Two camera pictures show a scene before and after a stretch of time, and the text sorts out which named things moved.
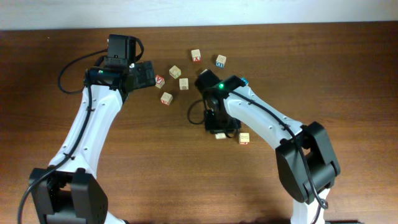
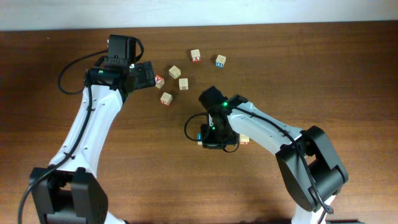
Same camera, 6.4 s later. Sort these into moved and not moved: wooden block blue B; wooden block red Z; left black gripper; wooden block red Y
Moved: wooden block blue B
Not moved: wooden block red Y; left black gripper; wooden block red Z
